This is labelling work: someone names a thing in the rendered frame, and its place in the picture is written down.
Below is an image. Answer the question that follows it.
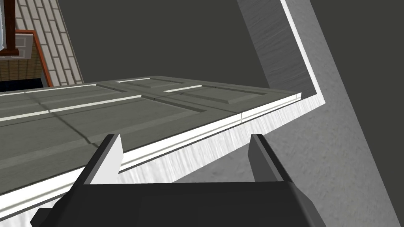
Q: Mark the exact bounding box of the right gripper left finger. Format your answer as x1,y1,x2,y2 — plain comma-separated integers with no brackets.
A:
75,134,124,186

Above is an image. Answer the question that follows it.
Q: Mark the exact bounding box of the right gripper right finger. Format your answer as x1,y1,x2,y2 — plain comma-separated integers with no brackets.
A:
247,134,294,183

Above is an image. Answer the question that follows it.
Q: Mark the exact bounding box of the grey panelled door leaf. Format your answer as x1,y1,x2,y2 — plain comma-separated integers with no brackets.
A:
0,75,302,221

